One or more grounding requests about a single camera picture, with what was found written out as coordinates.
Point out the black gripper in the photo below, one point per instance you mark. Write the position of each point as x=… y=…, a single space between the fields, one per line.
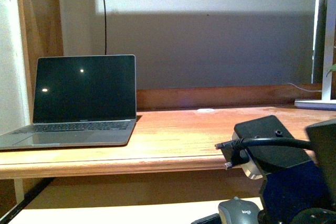
x=298 y=176

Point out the grey logitech mouse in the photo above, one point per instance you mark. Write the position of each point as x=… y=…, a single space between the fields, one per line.
x=237 y=210

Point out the wooden keyboard drawer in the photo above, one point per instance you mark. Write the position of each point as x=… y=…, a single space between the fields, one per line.
x=45 y=210

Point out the wooden desk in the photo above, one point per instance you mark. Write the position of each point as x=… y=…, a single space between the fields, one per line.
x=176 y=131

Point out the white desk lamp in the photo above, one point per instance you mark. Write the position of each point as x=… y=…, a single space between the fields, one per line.
x=323 y=57

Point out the grey open laptop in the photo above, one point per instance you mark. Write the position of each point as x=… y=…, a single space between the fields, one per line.
x=80 y=101

